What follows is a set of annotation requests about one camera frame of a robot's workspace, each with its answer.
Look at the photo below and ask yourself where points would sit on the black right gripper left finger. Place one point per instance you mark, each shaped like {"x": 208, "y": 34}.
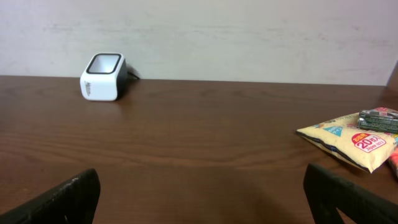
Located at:
{"x": 73, "y": 201}

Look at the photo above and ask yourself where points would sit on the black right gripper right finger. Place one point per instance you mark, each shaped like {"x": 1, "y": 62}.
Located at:
{"x": 328, "y": 194}

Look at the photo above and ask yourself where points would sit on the orange tissue pack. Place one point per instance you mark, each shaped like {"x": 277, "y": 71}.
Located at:
{"x": 393, "y": 162}

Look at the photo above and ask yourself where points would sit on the dark green small box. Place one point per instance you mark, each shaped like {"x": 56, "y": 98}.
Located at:
{"x": 378, "y": 119}

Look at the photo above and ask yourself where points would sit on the white barcode scanner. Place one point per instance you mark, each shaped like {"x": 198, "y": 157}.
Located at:
{"x": 104, "y": 78}

